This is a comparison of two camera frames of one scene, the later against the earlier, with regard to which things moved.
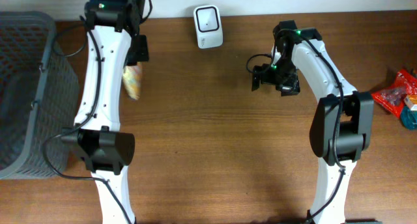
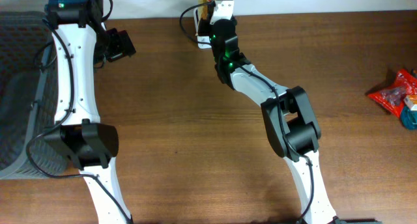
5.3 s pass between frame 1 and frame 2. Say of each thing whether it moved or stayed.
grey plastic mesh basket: stayed
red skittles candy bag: stayed
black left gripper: moved
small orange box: stayed
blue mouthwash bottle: stayed
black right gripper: moved
